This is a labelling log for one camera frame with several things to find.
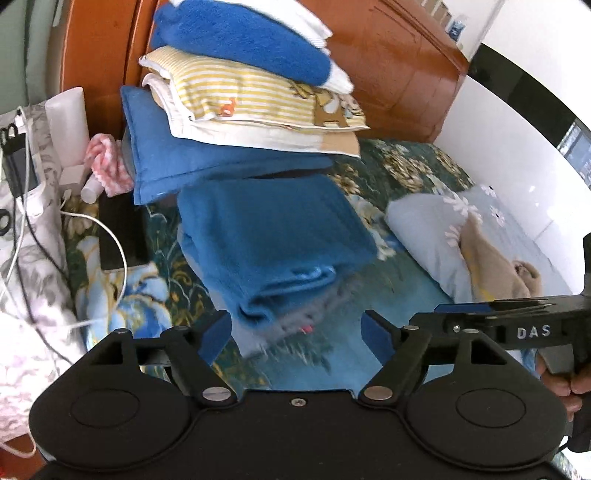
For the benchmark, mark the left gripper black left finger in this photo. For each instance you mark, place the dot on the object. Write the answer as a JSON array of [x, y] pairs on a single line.
[[191, 351]]

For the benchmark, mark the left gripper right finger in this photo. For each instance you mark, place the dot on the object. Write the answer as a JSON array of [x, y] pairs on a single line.
[[400, 352]]

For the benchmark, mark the blue fleece jacket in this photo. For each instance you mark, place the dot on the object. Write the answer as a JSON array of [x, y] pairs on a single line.
[[269, 246]]

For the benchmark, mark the person's right hand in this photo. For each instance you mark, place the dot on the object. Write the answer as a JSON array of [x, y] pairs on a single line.
[[568, 390]]

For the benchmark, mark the beige fleece garment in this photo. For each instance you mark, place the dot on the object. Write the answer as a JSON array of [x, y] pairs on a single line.
[[493, 276]]

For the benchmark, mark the floral blue bedsheet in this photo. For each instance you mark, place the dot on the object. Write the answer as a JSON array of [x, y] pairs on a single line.
[[168, 291]]

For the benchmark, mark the black phone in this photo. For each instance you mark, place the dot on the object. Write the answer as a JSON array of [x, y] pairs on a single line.
[[125, 220]]

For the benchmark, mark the grey floral fabric organizer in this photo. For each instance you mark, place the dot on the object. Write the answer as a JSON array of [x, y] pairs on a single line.
[[38, 338]]

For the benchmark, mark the blue folded cushion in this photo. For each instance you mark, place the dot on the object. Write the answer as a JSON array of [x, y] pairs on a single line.
[[163, 164]]

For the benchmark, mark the pink white knitted cloth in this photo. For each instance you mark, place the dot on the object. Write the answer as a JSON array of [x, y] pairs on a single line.
[[104, 157]]

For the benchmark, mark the yellow striped folded garment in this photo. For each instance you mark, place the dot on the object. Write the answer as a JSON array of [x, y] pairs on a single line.
[[222, 102]]

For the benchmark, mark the white bottle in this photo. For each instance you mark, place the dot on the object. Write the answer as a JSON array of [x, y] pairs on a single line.
[[66, 115]]

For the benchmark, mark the orange wooden headboard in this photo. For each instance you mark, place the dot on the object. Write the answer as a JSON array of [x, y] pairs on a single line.
[[406, 70]]

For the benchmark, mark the blue white folded towel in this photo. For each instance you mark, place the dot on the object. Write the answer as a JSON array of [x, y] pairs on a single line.
[[235, 32]]

